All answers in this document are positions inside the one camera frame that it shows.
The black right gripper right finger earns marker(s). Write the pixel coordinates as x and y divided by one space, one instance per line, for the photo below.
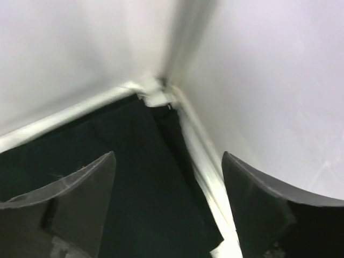
276 219

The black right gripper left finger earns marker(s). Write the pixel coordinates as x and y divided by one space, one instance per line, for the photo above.
65 218

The black t-shirt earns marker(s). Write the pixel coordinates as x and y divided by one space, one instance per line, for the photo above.
157 208

